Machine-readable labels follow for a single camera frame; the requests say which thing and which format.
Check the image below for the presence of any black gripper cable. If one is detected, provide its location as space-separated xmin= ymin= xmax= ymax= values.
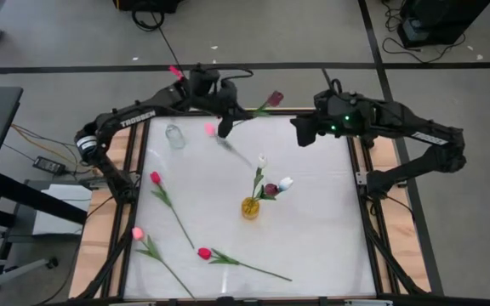
xmin=217 ymin=67 xmax=255 ymax=86

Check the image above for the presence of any clear ribbed glass bottle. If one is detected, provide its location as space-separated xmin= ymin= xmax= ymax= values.
xmin=164 ymin=123 xmax=186 ymax=150

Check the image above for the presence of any black case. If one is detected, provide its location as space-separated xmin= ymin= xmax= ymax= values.
xmin=114 ymin=0 xmax=183 ymax=14

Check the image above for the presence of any white artificial tulip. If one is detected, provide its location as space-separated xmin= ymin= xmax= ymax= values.
xmin=251 ymin=153 xmax=269 ymax=205
xmin=276 ymin=176 xmax=295 ymax=193

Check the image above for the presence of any black cable loop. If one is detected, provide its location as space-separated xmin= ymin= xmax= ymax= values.
xmin=131 ymin=8 xmax=183 ymax=72

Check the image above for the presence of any white cabinet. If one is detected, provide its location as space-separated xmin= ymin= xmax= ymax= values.
xmin=31 ymin=183 xmax=94 ymax=237

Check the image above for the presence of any yellow embossed glass vase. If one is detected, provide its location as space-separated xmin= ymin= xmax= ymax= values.
xmin=240 ymin=195 xmax=261 ymax=221

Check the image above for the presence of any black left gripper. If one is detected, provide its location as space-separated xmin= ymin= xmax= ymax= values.
xmin=209 ymin=79 xmax=256 ymax=139

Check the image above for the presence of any pink tape tag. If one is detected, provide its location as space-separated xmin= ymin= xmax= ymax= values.
xmin=168 ymin=64 xmax=185 ymax=82

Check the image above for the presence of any grey chair base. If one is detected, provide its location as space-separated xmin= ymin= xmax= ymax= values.
xmin=0 ymin=254 xmax=59 ymax=298

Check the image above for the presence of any wooden table board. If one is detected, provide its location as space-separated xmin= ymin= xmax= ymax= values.
xmin=68 ymin=105 xmax=433 ymax=301

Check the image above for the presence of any pink artificial tulip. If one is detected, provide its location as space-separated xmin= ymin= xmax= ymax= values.
xmin=131 ymin=226 xmax=196 ymax=299
xmin=203 ymin=122 xmax=254 ymax=169

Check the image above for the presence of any black power adapter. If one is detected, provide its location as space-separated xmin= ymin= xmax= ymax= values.
xmin=33 ymin=156 xmax=66 ymax=176

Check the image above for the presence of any black aluminium table frame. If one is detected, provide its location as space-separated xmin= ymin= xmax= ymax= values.
xmin=68 ymin=108 xmax=446 ymax=306

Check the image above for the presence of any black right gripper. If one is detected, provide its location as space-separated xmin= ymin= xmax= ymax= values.
xmin=289 ymin=88 xmax=374 ymax=148

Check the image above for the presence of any black computer tower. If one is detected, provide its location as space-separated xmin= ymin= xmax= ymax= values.
xmin=396 ymin=0 xmax=490 ymax=48

